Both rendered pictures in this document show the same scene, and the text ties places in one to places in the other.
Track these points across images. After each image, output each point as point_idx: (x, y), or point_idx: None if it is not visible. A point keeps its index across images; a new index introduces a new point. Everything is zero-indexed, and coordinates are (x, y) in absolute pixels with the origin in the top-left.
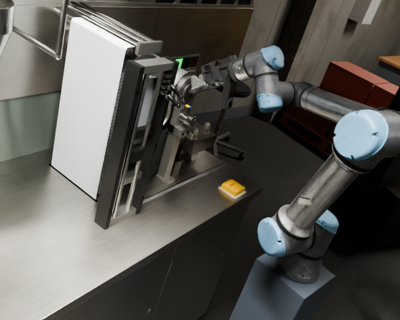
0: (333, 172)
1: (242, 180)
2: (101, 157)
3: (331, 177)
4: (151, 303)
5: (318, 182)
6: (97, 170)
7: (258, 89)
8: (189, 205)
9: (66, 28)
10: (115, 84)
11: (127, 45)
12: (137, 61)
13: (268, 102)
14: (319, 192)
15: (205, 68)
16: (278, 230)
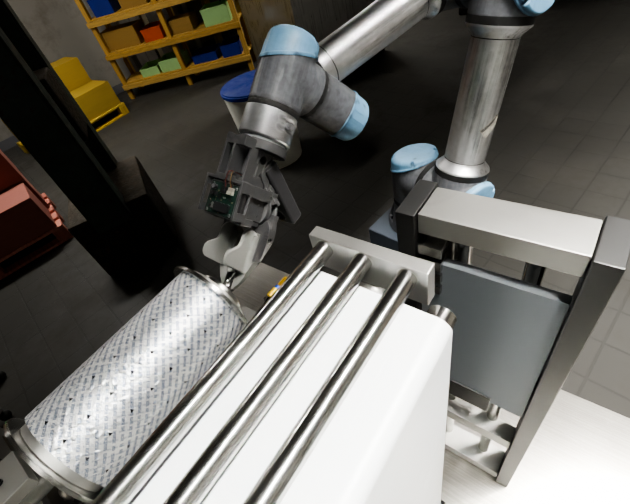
0: (514, 55)
1: (256, 286)
2: (438, 488)
3: (512, 63)
4: None
5: (501, 87)
6: (436, 501)
7: (341, 112)
8: None
9: None
10: (441, 414)
11: (418, 328)
12: (587, 244)
13: (365, 107)
14: (503, 95)
15: (238, 210)
16: (487, 183)
